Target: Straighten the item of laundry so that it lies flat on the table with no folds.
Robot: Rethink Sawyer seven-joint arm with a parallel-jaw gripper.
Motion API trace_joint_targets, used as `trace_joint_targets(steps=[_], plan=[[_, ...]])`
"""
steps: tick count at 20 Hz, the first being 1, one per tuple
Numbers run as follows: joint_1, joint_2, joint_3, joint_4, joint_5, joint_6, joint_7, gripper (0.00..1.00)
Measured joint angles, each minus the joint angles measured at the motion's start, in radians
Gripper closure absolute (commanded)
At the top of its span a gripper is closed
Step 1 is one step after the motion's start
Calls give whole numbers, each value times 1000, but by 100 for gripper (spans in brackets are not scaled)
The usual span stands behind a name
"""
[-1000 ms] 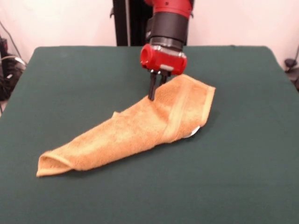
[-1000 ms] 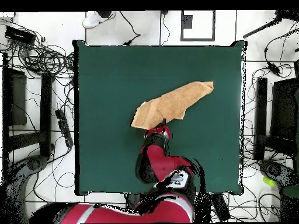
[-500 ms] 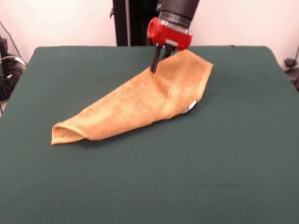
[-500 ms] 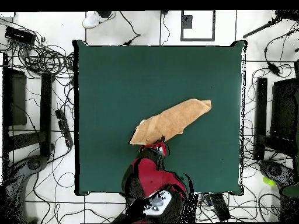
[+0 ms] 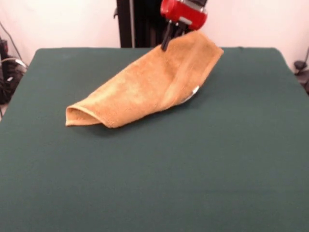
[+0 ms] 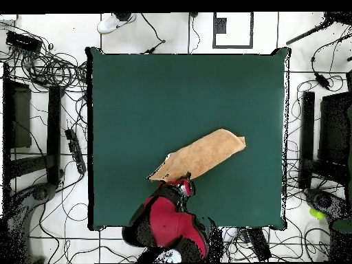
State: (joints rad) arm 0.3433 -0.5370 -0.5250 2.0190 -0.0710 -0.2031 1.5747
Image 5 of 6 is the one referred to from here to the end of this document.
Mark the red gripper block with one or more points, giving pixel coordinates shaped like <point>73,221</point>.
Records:
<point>188,14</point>

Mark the orange terry towel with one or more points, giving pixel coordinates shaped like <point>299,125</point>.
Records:
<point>144,91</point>

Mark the black power adapter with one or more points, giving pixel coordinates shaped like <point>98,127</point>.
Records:
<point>299,65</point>

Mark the dark green table cloth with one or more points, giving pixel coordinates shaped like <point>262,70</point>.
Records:
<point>144,181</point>

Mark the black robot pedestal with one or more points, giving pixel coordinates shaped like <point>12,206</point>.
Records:
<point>144,24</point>

